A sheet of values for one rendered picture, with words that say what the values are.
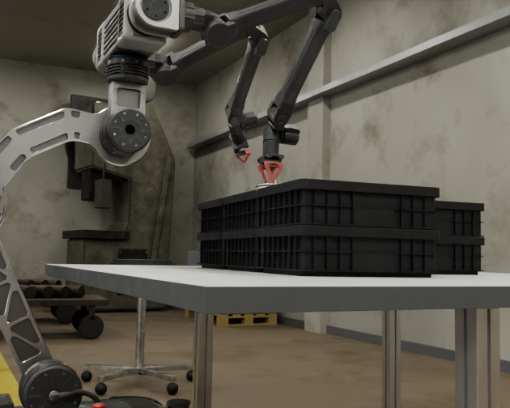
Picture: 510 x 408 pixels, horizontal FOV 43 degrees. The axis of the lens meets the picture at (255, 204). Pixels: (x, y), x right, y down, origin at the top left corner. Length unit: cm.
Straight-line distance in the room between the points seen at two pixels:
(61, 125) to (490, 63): 353
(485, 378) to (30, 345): 138
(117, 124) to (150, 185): 650
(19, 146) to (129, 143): 33
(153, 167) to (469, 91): 474
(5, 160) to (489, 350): 147
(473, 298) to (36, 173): 854
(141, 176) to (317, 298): 754
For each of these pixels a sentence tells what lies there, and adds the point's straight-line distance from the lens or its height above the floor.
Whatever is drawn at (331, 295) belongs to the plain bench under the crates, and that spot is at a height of 69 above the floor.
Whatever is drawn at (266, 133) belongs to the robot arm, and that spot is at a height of 117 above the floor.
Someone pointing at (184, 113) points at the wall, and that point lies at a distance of 1011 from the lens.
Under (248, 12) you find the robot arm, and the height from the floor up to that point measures 148.
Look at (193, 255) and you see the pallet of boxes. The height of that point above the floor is 74.
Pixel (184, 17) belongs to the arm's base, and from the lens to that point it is 195.
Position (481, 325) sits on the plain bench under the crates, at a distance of 130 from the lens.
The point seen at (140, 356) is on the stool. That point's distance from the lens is 379.
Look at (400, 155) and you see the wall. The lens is 561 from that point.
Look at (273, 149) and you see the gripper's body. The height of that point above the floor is 111.
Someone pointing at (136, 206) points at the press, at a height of 135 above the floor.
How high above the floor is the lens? 74
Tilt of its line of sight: 5 degrees up
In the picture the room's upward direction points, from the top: 1 degrees clockwise
